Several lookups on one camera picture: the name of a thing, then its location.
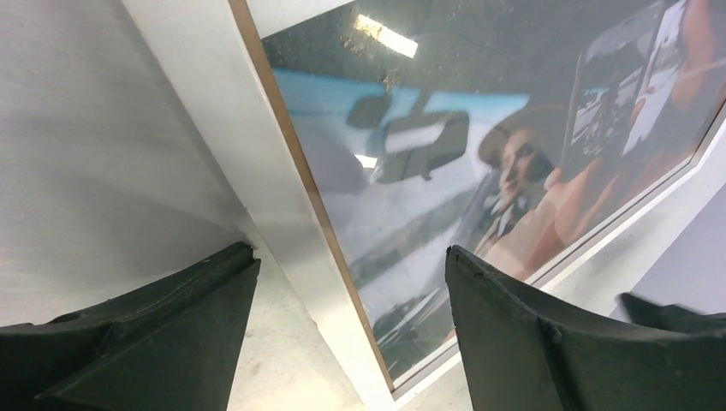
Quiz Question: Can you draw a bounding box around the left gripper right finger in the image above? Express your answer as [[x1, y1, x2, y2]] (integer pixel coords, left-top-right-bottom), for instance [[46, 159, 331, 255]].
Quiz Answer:
[[445, 246, 725, 410]]

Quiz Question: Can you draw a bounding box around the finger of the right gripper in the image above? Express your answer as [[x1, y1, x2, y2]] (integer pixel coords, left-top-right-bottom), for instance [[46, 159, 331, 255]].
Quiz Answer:
[[619, 293, 725, 334]]

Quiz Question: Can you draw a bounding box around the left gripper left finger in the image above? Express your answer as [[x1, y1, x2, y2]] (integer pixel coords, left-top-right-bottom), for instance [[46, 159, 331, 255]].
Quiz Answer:
[[1, 242, 261, 410]]

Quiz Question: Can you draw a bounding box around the white wooden picture frame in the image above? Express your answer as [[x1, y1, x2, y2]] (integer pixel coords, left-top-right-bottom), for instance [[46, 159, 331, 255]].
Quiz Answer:
[[124, 1, 725, 410]]

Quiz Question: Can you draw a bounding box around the glossy photo print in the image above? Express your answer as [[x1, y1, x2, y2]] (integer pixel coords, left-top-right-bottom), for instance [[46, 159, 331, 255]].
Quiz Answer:
[[262, 1, 725, 384]]

